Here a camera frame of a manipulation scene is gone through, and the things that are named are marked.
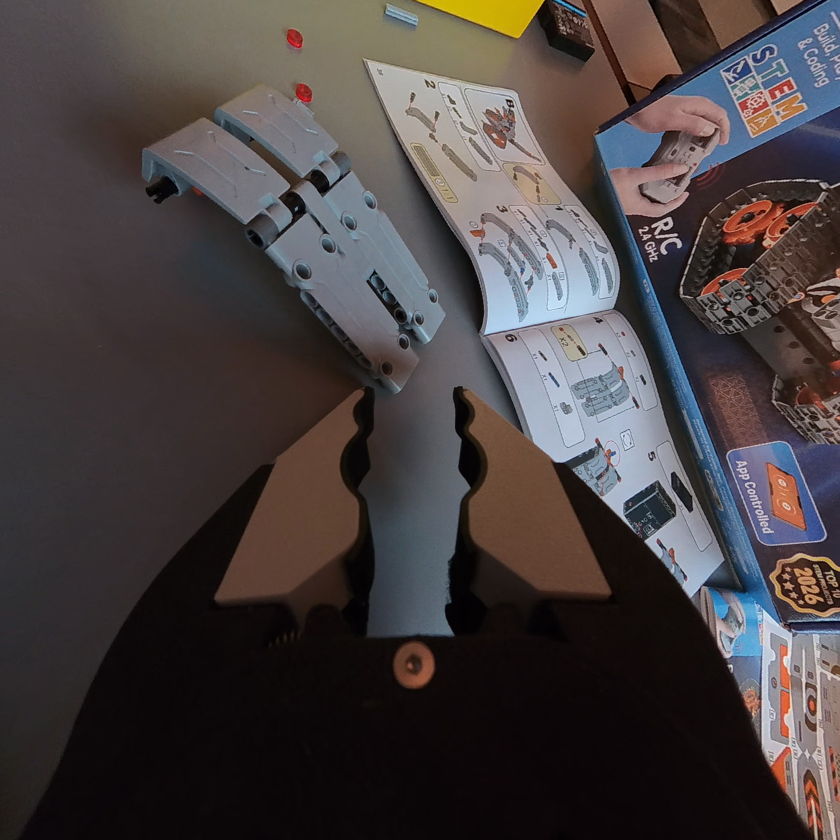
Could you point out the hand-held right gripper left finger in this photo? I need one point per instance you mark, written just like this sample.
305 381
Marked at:
289 525

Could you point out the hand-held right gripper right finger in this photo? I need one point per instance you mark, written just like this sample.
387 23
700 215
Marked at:
538 525

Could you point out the grey building block assembly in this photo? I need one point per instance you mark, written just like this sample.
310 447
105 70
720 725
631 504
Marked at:
334 282

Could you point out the small red grey piece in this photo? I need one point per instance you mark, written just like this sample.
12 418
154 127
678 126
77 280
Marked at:
302 92

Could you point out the white instruction booklet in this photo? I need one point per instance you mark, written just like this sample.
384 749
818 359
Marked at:
558 367

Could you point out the blue robot kit box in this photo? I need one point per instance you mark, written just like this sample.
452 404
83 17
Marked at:
722 361

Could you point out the printed cardboard sheet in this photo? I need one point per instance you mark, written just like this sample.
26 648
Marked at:
800 709

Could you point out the small red round stud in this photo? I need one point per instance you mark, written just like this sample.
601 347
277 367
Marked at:
295 37

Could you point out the small black blue device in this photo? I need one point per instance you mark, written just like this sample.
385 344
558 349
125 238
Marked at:
568 29

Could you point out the small blue stick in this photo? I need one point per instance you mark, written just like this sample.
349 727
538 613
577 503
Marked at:
401 14

